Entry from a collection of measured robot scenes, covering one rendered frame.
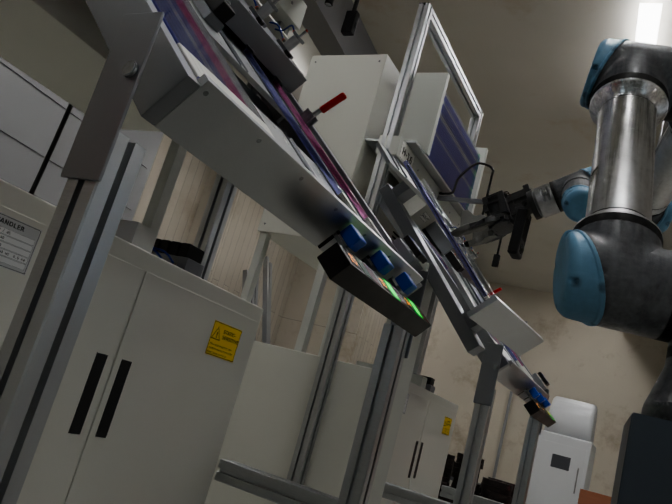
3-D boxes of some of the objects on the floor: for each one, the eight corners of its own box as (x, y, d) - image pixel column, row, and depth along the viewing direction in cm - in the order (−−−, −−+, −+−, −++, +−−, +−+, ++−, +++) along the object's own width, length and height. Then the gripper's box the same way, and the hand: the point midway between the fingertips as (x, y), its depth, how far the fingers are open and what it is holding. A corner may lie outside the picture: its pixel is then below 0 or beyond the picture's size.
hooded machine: (528, 511, 798) (550, 397, 830) (582, 528, 774) (603, 409, 805) (522, 513, 732) (547, 389, 763) (581, 532, 707) (604, 402, 739)
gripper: (538, 197, 166) (459, 227, 174) (523, 174, 155) (439, 207, 164) (548, 227, 162) (467, 257, 170) (533, 205, 151) (447, 238, 160)
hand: (460, 241), depth 165 cm, fingers open, 7 cm apart
